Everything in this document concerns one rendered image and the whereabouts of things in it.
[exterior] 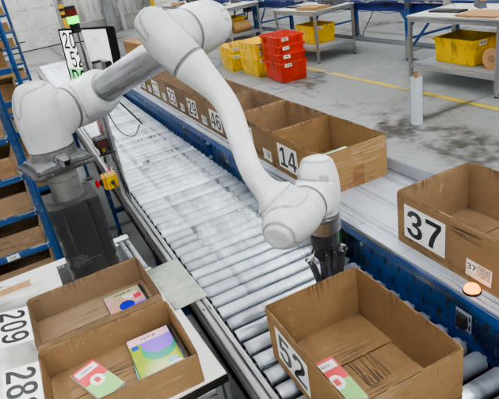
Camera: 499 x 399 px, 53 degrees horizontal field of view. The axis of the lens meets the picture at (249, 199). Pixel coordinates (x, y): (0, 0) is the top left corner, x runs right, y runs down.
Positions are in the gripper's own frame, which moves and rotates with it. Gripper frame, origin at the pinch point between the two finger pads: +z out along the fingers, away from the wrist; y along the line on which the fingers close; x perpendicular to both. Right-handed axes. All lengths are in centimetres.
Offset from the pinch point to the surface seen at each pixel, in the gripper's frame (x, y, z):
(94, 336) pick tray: -28, 63, 3
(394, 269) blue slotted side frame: -4.0, -26.0, 6.1
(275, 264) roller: -37.7, -0.7, 11.1
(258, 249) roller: -51, -1, 11
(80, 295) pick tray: -59, 64, 7
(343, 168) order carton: -45, -38, -12
